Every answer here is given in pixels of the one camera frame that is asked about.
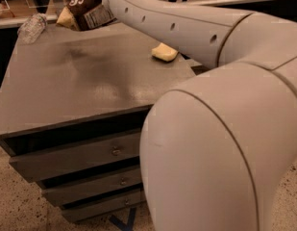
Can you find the brown chip bag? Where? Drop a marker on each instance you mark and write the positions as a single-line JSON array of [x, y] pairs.
[[84, 15]]

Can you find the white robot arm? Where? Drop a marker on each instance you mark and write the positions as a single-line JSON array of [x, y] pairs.
[[214, 149]]

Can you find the yellow sponge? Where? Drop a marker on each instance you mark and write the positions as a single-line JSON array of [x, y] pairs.
[[164, 52]]

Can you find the grey drawer cabinet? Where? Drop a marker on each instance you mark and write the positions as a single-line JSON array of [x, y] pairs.
[[78, 86]]

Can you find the middle grey drawer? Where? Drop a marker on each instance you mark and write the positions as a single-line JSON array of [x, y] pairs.
[[105, 183]]

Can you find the grey drawer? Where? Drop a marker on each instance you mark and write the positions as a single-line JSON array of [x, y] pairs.
[[104, 206], [73, 157], [105, 183]]

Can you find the top grey drawer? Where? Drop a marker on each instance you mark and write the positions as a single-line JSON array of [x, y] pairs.
[[73, 157]]

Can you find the bottom grey drawer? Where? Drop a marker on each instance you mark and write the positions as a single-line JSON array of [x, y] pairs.
[[104, 206]]

